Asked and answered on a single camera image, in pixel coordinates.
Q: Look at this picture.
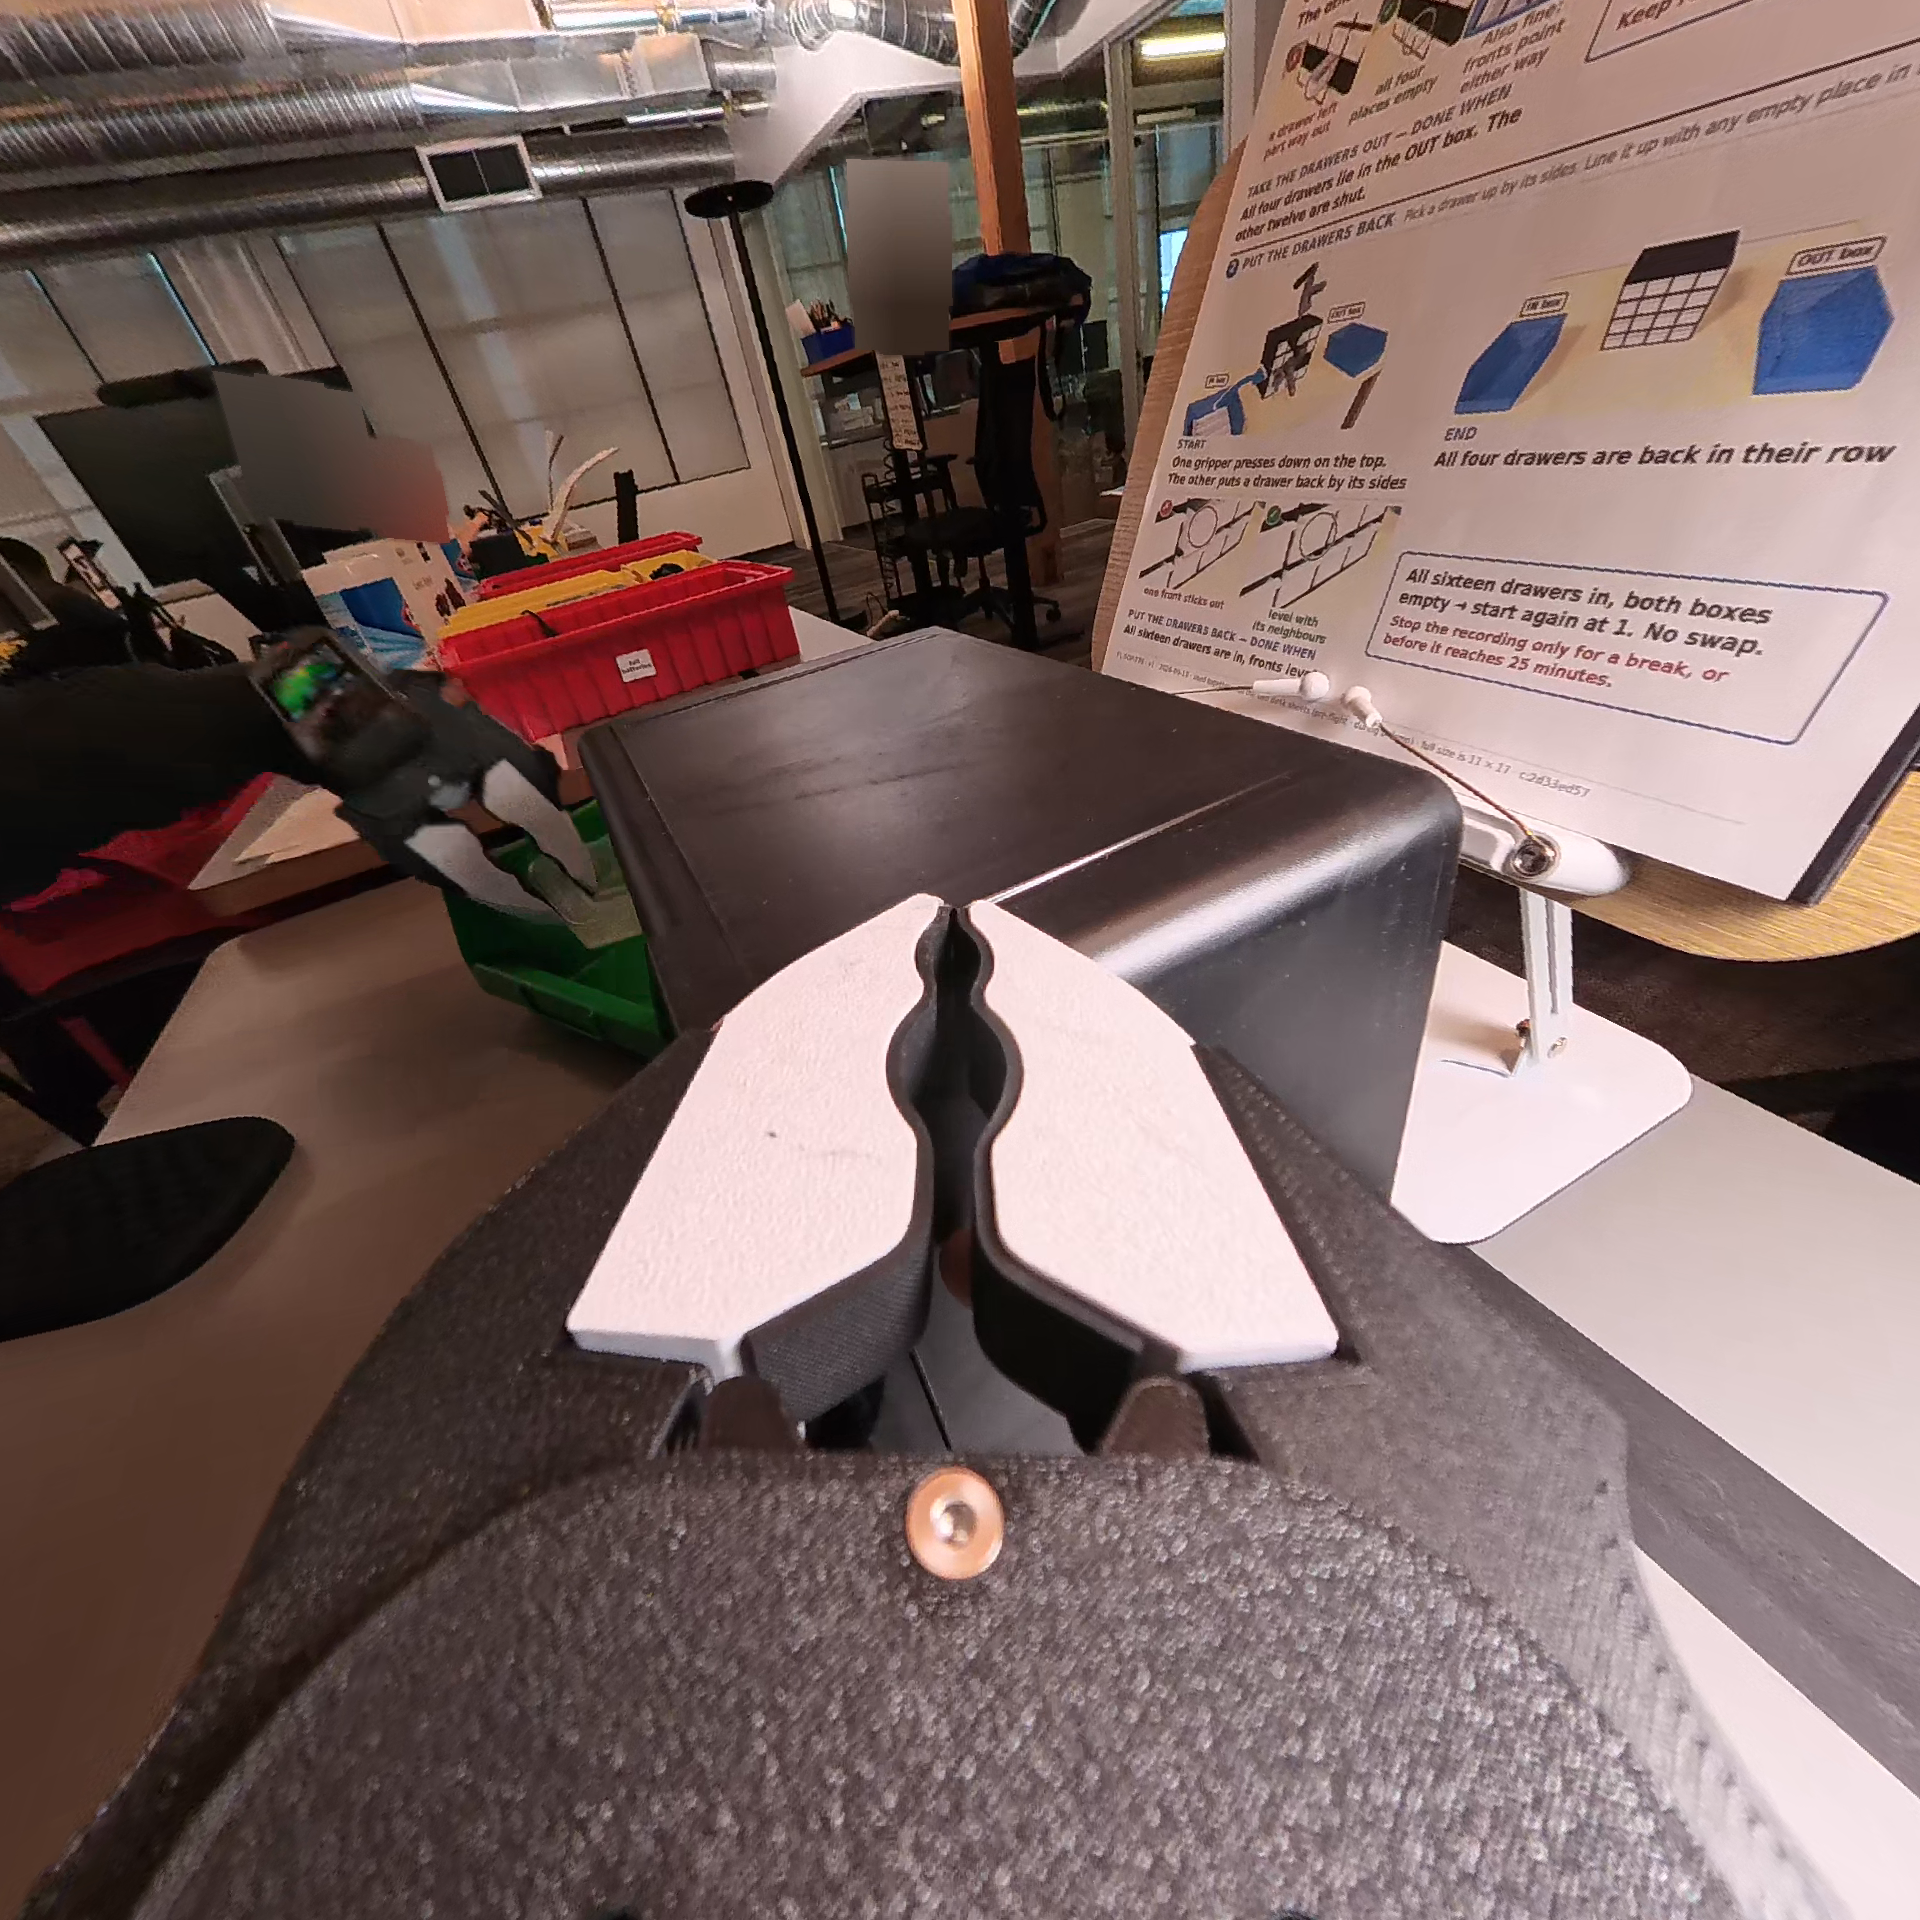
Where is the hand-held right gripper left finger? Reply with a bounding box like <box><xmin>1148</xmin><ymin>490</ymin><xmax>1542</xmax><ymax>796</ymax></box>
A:
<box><xmin>565</xmin><ymin>893</ymin><xmax>954</xmax><ymax>1412</ymax></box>

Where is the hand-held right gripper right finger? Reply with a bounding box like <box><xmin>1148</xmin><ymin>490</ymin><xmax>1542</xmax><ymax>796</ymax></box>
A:
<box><xmin>958</xmin><ymin>896</ymin><xmax>1345</xmax><ymax>1374</ymax></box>

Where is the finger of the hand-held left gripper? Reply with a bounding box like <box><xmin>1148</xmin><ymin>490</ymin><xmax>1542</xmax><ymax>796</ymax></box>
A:
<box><xmin>402</xmin><ymin>815</ymin><xmax>595</xmax><ymax>920</ymax></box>
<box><xmin>477</xmin><ymin>760</ymin><xmax>605</xmax><ymax>906</ymax></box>

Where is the green plastic bin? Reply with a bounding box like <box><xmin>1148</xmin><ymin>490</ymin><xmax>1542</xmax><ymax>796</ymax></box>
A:
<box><xmin>448</xmin><ymin>802</ymin><xmax>676</xmax><ymax>1059</ymax></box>

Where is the black drawer cabinet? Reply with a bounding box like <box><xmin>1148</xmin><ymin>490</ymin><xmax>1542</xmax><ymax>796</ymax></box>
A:
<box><xmin>577</xmin><ymin>630</ymin><xmax>1465</xmax><ymax>1216</ymax></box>

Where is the person's left forearm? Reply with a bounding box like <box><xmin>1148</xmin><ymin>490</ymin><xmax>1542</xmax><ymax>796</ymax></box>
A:
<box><xmin>0</xmin><ymin>661</ymin><xmax>294</xmax><ymax>909</ymax></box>

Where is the pale desk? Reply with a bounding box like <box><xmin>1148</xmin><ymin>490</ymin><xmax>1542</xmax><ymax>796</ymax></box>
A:
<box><xmin>0</xmin><ymin>838</ymin><xmax>1920</xmax><ymax>1920</ymax></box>

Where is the paper with blue tape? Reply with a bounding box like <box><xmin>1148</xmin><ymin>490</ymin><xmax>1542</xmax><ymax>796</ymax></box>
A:
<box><xmin>228</xmin><ymin>778</ymin><xmax>395</xmax><ymax>875</ymax></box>

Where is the yellow plastic tray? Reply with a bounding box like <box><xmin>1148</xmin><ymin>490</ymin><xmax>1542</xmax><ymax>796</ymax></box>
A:
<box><xmin>442</xmin><ymin>550</ymin><xmax>720</xmax><ymax>640</ymax></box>

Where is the red ribbed labelled tray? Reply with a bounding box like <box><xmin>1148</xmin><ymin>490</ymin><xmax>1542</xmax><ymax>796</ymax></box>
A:
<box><xmin>438</xmin><ymin>563</ymin><xmax>800</xmax><ymax>744</ymax></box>

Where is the red plastic tray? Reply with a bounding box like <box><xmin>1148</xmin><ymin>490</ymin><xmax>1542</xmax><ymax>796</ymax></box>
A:
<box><xmin>477</xmin><ymin>532</ymin><xmax>704</xmax><ymax>600</ymax></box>

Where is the red floor object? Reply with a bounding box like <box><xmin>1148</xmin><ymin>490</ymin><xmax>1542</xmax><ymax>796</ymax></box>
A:
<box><xmin>0</xmin><ymin>772</ymin><xmax>280</xmax><ymax>1087</ymax></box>

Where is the black monitor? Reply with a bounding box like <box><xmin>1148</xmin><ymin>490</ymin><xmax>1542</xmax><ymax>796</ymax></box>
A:
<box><xmin>37</xmin><ymin>373</ymin><xmax>309</xmax><ymax>590</ymax></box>

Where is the black mesh office chair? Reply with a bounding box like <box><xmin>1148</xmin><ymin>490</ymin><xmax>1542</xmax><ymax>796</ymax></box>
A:
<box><xmin>0</xmin><ymin>1117</ymin><xmax>300</xmax><ymax>1343</ymax></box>

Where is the white ceiling air vent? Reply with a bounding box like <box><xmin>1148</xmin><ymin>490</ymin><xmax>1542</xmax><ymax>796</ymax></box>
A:
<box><xmin>416</xmin><ymin>138</ymin><xmax>542</xmax><ymax>207</ymax></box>

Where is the black floor lamp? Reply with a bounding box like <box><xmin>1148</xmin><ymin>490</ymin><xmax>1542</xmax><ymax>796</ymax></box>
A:
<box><xmin>686</xmin><ymin>181</ymin><xmax>845</xmax><ymax>628</ymax></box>

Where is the instruction sheet on board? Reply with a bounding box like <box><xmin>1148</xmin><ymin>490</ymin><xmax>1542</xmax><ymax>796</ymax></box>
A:
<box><xmin>1088</xmin><ymin>141</ymin><xmax>1920</xmax><ymax>965</ymax></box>

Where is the dark blue backpack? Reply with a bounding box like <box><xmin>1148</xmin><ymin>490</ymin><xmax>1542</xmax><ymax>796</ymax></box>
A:
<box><xmin>952</xmin><ymin>251</ymin><xmax>1094</xmax><ymax>325</ymax></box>

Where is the printed instruction sheet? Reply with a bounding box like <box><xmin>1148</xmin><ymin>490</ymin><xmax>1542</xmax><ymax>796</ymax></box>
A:
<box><xmin>1101</xmin><ymin>0</ymin><xmax>1920</xmax><ymax>906</ymax></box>

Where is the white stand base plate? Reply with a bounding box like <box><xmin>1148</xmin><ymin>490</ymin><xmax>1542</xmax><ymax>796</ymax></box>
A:
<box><xmin>1387</xmin><ymin>815</ymin><xmax>1694</xmax><ymax>1247</ymax></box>

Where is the elastic cord with white beads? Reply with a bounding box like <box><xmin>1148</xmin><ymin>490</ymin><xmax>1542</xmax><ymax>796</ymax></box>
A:
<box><xmin>1200</xmin><ymin>672</ymin><xmax>1555</xmax><ymax>875</ymax></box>

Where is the silver ceiling duct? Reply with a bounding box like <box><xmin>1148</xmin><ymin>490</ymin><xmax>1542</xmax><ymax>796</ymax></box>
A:
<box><xmin>0</xmin><ymin>0</ymin><xmax>781</xmax><ymax>264</ymax></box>

